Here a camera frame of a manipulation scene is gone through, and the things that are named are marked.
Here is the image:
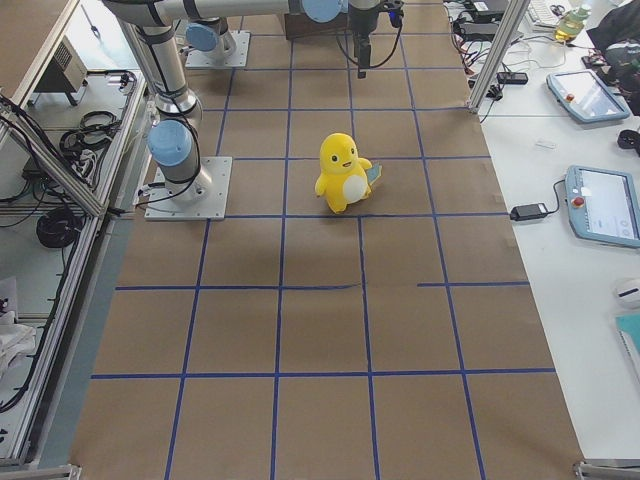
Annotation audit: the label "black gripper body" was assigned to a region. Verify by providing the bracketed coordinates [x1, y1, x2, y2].
[347, 0, 404, 35]

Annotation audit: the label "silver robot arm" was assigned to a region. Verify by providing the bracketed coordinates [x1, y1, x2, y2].
[184, 17, 237, 58]
[104, 1, 404, 206]

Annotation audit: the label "yellow plush toy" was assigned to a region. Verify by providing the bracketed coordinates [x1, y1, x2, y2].
[314, 133, 382, 214]

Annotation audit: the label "yellow liquid bottle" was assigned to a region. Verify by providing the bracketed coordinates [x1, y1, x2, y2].
[554, 3, 592, 43]

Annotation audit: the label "blue teach pendant far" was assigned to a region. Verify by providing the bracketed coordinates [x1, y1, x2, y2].
[546, 70, 631, 123]

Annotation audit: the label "blue teach pendant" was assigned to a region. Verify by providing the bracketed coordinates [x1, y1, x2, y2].
[546, 70, 631, 123]
[564, 165, 639, 249]

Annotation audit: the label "black power adapter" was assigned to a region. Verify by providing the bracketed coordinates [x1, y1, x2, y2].
[509, 203, 549, 222]

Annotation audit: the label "blue teach pendant near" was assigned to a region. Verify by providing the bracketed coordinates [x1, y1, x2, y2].
[564, 165, 639, 249]

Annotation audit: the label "white crumpled cloth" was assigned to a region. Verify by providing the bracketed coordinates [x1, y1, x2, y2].
[0, 277, 36, 391]

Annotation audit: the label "aluminium frame post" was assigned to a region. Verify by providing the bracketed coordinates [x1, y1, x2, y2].
[467, 0, 530, 113]

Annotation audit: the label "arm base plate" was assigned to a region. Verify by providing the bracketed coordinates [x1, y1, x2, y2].
[185, 24, 251, 70]
[144, 156, 233, 221]

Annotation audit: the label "coiled black cables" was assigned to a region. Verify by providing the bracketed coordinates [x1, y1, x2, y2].
[35, 205, 81, 250]

